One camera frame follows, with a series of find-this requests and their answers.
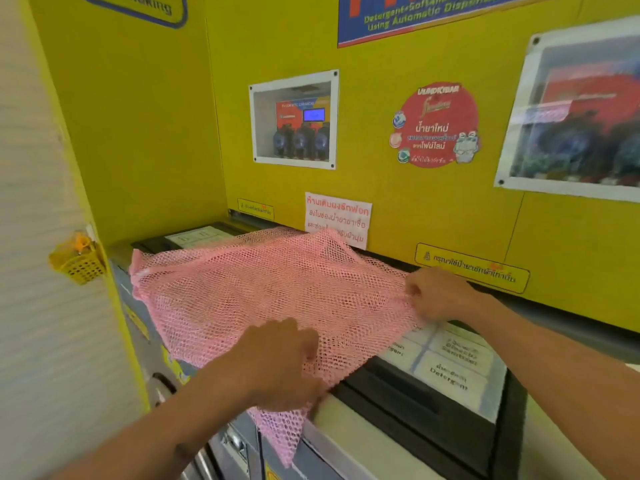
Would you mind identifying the person's right hand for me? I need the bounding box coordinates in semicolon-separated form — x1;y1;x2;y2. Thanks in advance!
404;267;485;326

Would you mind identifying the person's left hand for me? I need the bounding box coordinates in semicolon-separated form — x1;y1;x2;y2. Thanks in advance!
231;318;331;414

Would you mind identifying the pink mesh laundry bag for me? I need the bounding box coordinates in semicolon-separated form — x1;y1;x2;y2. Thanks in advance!
128;226;425;469

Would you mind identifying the person's right forearm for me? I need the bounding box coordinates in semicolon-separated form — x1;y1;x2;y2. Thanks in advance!
462;290;640;480

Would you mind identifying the person's left forearm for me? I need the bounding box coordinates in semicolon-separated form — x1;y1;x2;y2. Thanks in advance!
47;352;261;480

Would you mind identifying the white detergent compartment label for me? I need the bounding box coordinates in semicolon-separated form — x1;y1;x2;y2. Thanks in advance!
377;320;508;424

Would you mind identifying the long yellow warning label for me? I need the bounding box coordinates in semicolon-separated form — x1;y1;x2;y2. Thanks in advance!
414;243;531;295

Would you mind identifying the grey washing machine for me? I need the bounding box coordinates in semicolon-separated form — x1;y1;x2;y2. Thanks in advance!
107;222;640;480

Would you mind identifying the black detergent compartment lid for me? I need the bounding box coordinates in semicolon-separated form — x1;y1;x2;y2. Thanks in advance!
332;315;528;480

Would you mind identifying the white notice with red text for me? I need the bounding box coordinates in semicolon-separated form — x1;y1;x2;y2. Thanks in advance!
304;192;373;251

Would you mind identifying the yellow sticker on machine front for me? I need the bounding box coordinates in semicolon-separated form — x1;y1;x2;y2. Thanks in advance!
160;345;192;386
121;302;151;343

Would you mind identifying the round red sticker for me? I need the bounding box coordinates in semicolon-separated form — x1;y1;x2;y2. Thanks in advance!
389;82;481;169

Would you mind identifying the white label on machine top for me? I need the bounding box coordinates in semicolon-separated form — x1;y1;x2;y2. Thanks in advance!
164;226;236;249

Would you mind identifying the small yellow warning label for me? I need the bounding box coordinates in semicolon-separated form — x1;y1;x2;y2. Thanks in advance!
237;198;275;221

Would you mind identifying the white framed dispenser pump window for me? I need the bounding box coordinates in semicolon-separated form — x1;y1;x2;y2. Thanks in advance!
248;70;340;171

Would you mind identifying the large white framed pump window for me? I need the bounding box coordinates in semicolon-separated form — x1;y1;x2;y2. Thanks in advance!
493;16;640;204

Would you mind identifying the small yellow plastic basket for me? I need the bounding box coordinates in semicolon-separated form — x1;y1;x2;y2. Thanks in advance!
48;232;107;286

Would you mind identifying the blue and red banner sign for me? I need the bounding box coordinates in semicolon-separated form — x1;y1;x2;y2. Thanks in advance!
337;0;556;48

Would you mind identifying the yellow sign with blue border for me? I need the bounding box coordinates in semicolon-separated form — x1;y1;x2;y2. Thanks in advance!
77;0;189;29

